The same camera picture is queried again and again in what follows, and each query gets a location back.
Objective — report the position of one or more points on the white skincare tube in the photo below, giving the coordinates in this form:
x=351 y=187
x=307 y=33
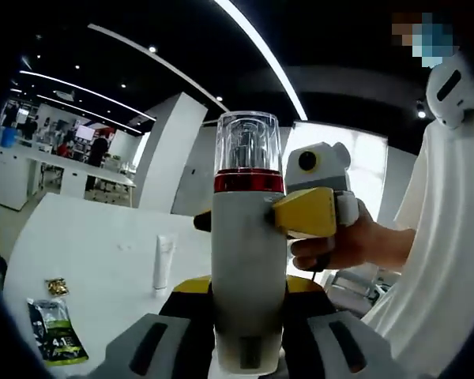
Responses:
x=164 y=260

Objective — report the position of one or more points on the white bottle clear cap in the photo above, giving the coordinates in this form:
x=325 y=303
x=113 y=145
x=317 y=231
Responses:
x=247 y=245

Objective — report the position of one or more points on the wall screen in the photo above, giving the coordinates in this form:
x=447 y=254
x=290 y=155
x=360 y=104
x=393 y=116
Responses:
x=83 y=132

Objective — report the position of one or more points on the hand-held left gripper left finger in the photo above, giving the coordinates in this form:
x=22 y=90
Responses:
x=189 y=331

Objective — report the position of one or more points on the blue water barrel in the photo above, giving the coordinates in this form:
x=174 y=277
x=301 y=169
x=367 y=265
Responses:
x=8 y=137

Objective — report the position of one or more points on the white chest device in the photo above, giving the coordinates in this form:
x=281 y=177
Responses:
x=454 y=94

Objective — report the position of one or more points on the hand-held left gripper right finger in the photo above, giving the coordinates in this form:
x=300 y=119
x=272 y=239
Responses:
x=304 y=327

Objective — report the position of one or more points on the long white counter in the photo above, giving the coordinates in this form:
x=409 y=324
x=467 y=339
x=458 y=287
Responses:
x=55 y=177

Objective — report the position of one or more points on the green black packet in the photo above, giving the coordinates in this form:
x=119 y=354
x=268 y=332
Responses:
x=57 y=331

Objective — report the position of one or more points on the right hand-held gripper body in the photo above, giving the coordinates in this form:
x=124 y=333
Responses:
x=324 y=173

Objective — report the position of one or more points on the person's white shirt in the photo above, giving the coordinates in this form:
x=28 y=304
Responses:
x=450 y=237

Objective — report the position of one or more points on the person's right hand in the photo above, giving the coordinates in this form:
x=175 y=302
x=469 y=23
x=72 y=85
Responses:
x=351 y=248

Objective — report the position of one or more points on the gold snack packet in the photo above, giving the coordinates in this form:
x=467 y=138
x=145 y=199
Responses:
x=57 y=286

